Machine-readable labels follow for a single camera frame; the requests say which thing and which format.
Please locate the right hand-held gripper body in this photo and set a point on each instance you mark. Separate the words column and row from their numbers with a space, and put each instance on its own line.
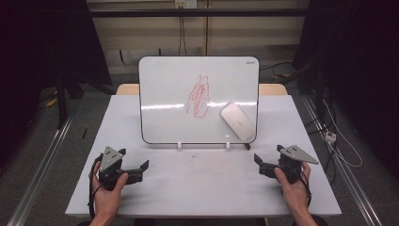
column 296, row 154

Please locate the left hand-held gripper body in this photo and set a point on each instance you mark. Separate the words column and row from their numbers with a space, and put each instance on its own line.
column 110, row 158

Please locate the white whiteboard eraser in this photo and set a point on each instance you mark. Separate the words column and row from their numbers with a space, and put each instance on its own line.
column 236, row 121

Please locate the white desktop whiteboard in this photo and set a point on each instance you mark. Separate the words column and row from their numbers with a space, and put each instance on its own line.
column 166, row 88

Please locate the person's right hand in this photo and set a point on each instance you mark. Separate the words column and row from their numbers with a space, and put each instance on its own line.
column 295, row 194

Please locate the person's left hand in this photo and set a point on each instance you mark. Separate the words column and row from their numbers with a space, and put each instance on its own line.
column 106, row 201

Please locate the small dark red object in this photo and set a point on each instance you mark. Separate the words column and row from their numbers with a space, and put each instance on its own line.
column 248, row 146

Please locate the white whiteboard foot clip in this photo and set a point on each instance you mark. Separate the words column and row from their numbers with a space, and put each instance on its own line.
column 179, row 145
column 227, row 145

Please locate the small black floor object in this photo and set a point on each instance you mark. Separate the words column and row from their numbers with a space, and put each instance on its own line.
column 84, row 133

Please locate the white power strip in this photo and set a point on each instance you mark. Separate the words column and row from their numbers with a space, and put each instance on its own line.
column 330, row 137

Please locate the wooden table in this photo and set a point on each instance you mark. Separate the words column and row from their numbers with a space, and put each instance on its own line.
column 127, row 89

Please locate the black metal stand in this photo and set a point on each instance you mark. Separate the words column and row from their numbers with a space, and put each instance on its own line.
column 62, row 100

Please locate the person's dark clothing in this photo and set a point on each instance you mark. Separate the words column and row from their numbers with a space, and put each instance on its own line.
column 200, row 222

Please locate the black curtain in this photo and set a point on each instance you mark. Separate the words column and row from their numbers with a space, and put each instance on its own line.
column 37, row 47
column 360, row 62

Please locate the black horizontal metal bar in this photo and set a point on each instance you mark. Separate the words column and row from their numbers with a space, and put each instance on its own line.
column 141, row 12

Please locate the aluminium floor rail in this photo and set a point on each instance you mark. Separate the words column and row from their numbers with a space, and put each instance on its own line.
column 351, row 182
column 40, row 172

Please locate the white wall outlet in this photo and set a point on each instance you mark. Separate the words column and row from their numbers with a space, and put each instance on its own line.
column 185, row 3

